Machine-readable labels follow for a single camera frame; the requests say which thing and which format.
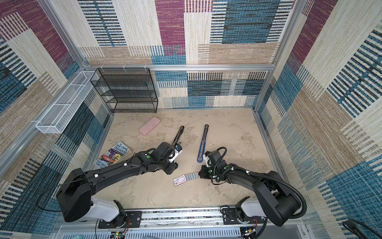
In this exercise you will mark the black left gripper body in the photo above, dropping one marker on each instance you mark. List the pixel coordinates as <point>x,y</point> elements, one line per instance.
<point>168,167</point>

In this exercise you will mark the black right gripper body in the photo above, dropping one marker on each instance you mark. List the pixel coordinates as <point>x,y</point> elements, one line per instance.
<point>207,172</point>

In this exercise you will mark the blue stapler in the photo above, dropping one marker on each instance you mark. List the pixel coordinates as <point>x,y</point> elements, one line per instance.
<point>201,151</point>

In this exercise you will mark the red white staple box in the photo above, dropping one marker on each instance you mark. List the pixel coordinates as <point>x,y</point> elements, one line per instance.
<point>180,180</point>

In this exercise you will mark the black stapler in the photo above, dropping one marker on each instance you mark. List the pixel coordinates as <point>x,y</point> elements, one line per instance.
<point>176,139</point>

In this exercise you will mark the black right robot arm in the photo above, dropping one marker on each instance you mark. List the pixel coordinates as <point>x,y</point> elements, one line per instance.
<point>279,200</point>

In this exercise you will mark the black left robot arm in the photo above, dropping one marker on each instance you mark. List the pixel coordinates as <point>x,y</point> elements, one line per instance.
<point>74,195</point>

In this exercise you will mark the pink pencil case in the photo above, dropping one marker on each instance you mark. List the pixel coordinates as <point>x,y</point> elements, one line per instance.
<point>149,126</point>

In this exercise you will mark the colourful paperback book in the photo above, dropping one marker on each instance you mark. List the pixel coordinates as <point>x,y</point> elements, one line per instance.
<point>113,156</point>

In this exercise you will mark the black mesh shelf rack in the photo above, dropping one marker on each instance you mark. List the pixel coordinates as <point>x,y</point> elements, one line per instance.
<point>126,90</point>

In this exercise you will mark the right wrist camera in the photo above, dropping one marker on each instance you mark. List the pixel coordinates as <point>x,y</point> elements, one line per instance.
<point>211,158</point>

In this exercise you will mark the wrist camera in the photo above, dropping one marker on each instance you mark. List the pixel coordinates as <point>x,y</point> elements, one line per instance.
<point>169,152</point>
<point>211,158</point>

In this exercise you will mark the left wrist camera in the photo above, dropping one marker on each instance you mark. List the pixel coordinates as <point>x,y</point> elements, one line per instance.
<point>169,152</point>

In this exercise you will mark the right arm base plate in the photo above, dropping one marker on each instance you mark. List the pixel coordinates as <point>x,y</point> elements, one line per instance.
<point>232,216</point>

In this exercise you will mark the aluminium front rail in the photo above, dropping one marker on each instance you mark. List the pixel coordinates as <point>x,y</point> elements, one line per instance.
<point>182,223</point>

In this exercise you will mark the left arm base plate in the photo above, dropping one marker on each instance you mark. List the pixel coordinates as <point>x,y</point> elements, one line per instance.
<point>119,219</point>

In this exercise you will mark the white wire mesh basket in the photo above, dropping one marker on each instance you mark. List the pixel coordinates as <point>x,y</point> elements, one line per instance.
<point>56,119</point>

